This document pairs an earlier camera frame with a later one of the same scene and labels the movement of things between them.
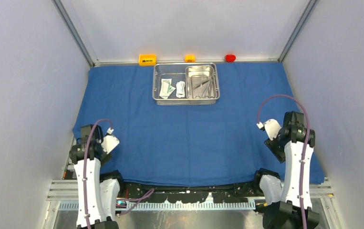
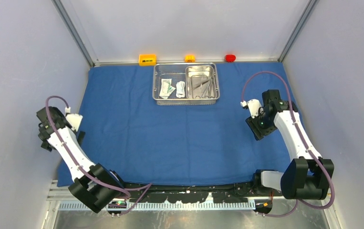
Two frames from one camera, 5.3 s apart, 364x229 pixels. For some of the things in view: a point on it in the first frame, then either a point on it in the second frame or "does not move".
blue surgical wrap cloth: [218, 145] does not move
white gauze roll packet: [180, 89] does not move
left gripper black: [104, 157] to [79, 136]
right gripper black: [280, 155] to [258, 132]
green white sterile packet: [166, 88] does not move
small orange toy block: [190, 58] does not move
